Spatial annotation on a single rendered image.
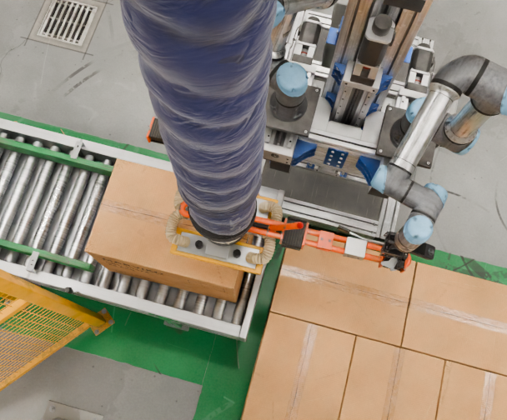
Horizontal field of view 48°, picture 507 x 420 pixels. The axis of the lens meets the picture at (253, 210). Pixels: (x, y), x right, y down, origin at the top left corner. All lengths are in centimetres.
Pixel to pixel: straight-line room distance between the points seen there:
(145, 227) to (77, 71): 170
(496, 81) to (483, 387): 144
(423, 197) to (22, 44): 289
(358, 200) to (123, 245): 137
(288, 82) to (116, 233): 88
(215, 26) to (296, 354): 196
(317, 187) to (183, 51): 231
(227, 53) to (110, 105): 275
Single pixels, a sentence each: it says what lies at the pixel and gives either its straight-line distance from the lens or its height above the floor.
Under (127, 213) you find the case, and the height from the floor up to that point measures 95.
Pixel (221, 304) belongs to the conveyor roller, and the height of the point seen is 55.
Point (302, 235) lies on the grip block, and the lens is 194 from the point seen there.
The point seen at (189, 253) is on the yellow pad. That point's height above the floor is 110.
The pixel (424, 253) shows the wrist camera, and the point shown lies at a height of 135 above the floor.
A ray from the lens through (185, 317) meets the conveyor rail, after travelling 252.
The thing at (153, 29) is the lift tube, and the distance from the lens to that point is 81.
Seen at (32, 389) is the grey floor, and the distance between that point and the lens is 328.
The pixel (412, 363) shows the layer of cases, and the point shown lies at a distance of 265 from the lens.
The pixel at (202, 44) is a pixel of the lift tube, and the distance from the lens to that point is 82.
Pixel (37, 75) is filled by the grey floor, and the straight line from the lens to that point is 380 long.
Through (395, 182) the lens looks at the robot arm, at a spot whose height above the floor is 154.
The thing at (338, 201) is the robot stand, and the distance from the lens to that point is 306.
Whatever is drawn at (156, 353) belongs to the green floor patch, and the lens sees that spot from 313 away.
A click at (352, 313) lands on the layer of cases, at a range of 260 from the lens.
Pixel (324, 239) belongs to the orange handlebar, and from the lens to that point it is 194.
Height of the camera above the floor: 309
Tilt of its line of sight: 73 degrees down
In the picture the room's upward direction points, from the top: 2 degrees clockwise
